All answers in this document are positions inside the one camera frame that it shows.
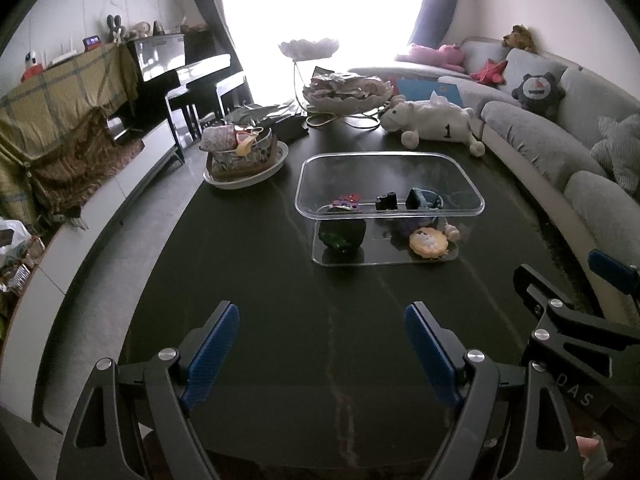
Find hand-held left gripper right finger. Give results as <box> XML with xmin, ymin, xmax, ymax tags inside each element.
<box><xmin>404</xmin><ymin>301</ymin><xmax>586</xmax><ymax>480</ymax></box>

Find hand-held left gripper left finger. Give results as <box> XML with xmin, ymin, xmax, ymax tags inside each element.
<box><xmin>55</xmin><ymin>301</ymin><xmax>240</xmax><ymax>480</ymax></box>

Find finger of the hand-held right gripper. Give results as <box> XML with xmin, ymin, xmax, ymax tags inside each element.
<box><xmin>589</xmin><ymin>250</ymin><xmax>640</xmax><ymax>306</ymax></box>
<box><xmin>514</xmin><ymin>264</ymin><xmax>640</xmax><ymax>376</ymax></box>

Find orange cookie toy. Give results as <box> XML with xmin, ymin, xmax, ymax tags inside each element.
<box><xmin>408</xmin><ymin>227</ymin><xmax>447</xmax><ymax>260</ymax></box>

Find green and black ball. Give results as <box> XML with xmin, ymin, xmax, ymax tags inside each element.
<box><xmin>320</xmin><ymin>219</ymin><xmax>367</xmax><ymax>251</ymax></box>

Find clear plastic container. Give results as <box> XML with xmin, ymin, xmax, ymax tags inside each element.
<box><xmin>295</xmin><ymin>152</ymin><xmax>486</xmax><ymax>267</ymax></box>

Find dark marble desktop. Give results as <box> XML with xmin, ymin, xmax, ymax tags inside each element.
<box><xmin>117</xmin><ymin>110</ymin><xmax>596</xmax><ymax>480</ymax></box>

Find person's right hand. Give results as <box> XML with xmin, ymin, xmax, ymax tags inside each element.
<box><xmin>574</xmin><ymin>432</ymin><xmax>613</xmax><ymax>480</ymax></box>

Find grey star pillow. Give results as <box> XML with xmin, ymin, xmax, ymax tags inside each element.
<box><xmin>590</xmin><ymin>113</ymin><xmax>640</xmax><ymax>196</ymax></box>

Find purple toy figure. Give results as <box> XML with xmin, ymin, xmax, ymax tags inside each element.
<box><xmin>392</xmin><ymin>217</ymin><xmax>418</xmax><ymax>241</ymax></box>

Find grey curved sofa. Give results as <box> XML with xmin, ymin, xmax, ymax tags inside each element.
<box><xmin>347</xmin><ymin>36</ymin><xmax>640</xmax><ymax>321</ymax></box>

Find white low cabinet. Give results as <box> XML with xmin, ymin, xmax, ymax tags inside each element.
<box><xmin>0</xmin><ymin>120</ymin><xmax>186</xmax><ymax>411</ymax></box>

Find navy round cushion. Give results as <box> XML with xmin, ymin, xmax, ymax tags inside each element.
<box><xmin>511</xmin><ymin>71</ymin><xmax>566</xmax><ymax>121</ymax></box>

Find white oval tray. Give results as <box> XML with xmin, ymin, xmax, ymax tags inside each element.
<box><xmin>202</xmin><ymin>141</ymin><xmax>290</xmax><ymax>190</ymax></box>

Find patterned woven basket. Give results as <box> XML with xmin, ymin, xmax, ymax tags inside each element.
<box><xmin>200</xmin><ymin>125</ymin><xmax>278</xmax><ymax>181</ymax></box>

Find plastic bag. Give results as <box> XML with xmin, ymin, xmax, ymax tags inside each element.
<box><xmin>0</xmin><ymin>217</ymin><xmax>46</xmax><ymax>296</ymax></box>

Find white sheep plush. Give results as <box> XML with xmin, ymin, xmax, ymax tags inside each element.
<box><xmin>380</xmin><ymin>97</ymin><xmax>486</xmax><ymax>157</ymax></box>

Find red star plush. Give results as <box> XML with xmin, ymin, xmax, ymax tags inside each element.
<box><xmin>470</xmin><ymin>58</ymin><xmax>508</xmax><ymax>86</ymax></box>

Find brown fringed cloth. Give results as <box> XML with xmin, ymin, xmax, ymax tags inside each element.
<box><xmin>15</xmin><ymin>110</ymin><xmax>146</xmax><ymax>226</ymax></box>

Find dark box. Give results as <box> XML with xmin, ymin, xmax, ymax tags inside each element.
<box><xmin>260</xmin><ymin>115</ymin><xmax>310</xmax><ymax>143</ymax></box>

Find grey crumpled bag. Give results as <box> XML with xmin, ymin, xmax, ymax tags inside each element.
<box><xmin>222</xmin><ymin>102</ymin><xmax>281</xmax><ymax>126</ymax></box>

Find brown lion plush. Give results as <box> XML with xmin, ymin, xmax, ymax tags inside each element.
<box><xmin>502</xmin><ymin>25</ymin><xmax>538</xmax><ymax>54</ymax></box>

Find light blue book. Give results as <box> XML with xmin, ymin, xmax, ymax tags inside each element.
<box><xmin>397</xmin><ymin>78</ymin><xmax>463</xmax><ymax>109</ymax></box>

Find black piano bench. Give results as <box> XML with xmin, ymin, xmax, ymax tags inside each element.
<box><xmin>215</xmin><ymin>72</ymin><xmax>248</xmax><ymax>116</ymax></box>

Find pink plush toy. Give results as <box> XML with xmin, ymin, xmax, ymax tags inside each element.
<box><xmin>395</xmin><ymin>43</ymin><xmax>466</xmax><ymax>72</ymax></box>

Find pile of snack packets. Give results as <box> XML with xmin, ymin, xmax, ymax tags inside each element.
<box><xmin>307</xmin><ymin>72</ymin><xmax>388</xmax><ymax>103</ymax></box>

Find black piano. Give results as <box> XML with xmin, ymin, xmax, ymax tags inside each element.
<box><xmin>126</xmin><ymin>32</ymin><xmax>246</xmax><ymax>136</ymax></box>

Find yellow plaid cloth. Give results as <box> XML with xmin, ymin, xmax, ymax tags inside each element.
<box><xmin>0</xmin><ymin>42</ymin><xmax>143</xmax><ymax>161</ymax></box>

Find blue curtain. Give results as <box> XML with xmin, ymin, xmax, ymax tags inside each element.
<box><xmin>410</xmin><ymin>0</ymin><xmax>468</xmax><ymax>48</ymax></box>

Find white tiered fruit stand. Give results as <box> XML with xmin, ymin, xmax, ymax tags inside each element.
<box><xmin>278</xmin><ymin>37</ymin><xmax>393</xmax><ymax>128</ymax></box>

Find white router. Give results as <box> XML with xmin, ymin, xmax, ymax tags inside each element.
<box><xmin>44</xmin><ymin>35</ymin><xmax>81</xmax><ymax>68</ymax></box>

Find white robot toy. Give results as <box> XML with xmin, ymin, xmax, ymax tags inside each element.
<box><xmin>21</xmin><ymin>50</ymin><xmax>43</xmax><ymax>81</ymax></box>

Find dark curtain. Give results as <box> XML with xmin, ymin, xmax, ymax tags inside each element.
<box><xmin>177</xmin><ymin>0</ymin><xmax>256</xmax><ymax>106</ymax></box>

